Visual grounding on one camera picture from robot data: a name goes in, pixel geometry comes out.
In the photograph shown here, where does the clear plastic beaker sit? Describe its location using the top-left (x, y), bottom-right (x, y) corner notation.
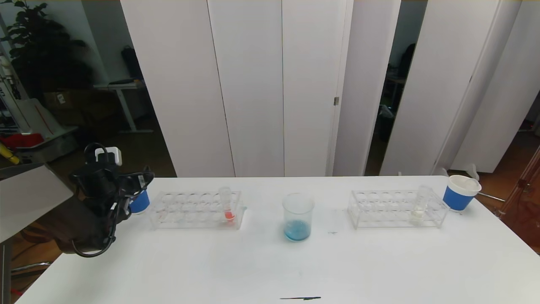
top-left (282, 193), bottom-right (315, 243)

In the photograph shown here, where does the blue white paper cup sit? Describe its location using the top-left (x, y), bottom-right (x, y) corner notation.
top-left (442, 174), bottom-right (482, 212)
top-left (129, 189), bottom-right (151, 214)

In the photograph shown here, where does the red pigment test tube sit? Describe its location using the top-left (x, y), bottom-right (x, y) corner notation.
top-left (219, 187), bottom-right (237, 223)

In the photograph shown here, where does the white office desk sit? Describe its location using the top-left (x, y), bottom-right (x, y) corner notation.
top-left (94, 79), bottom-right (154, 134)

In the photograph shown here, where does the chrome light stand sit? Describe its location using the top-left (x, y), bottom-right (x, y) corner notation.
top-left (479, 144), bottom-right (540, 220)

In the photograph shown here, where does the yellow black tool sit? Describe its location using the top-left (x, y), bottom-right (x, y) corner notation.
top-left (0, 141), bottom-right (22, 165)

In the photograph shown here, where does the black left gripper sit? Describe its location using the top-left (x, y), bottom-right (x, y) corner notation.
top-left (121, 165), bottom-right (155, 196)

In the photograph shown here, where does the black bag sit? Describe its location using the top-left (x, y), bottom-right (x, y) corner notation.
top-left (121, 46), bottom-right (144, 81)

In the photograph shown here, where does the white slanted board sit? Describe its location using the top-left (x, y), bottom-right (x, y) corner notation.
top-left (17, 97), bottom-right (62, 135)

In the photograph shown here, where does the red flat case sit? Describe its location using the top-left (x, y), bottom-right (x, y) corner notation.
top-left (0, 133), bottom-right (45, 149)

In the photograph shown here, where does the clear acrylic test tube rack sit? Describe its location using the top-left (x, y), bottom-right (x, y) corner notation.
top-left (148, 190), bottom-right (247, 231)
top-left (348, 189), bottom-right (448, 229)

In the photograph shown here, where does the brown cardboard box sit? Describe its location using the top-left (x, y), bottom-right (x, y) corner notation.
top-left (44, 90), bottom-right (91, 111)

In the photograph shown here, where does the grey wheeled base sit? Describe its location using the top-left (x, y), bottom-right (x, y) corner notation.
top-left (19, 126), bottom-right (81, 165)

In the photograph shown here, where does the yellow pigment test tube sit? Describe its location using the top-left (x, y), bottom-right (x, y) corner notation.
top-left (409, 185), bottom-right (433, 225)

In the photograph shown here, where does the dark green potted plant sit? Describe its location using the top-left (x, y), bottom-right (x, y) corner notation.
top-left (0, 0), bottom-right (94, 98)

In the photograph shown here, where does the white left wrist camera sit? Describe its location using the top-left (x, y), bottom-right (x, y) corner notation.
top-left (95, 146), bottom-right (123, 166)

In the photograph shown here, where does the chrome tripod leg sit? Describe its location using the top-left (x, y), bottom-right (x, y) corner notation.
top-left (11, 262), bottom-right (52, 277)

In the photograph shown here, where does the white folding partition screen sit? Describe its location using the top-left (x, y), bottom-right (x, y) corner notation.
top-left (380, 0), bottom-right (524, 176)
top-left (451, 0), bottom-right (540, 182)
top-left (120, 0), bottom-right (402, 178)

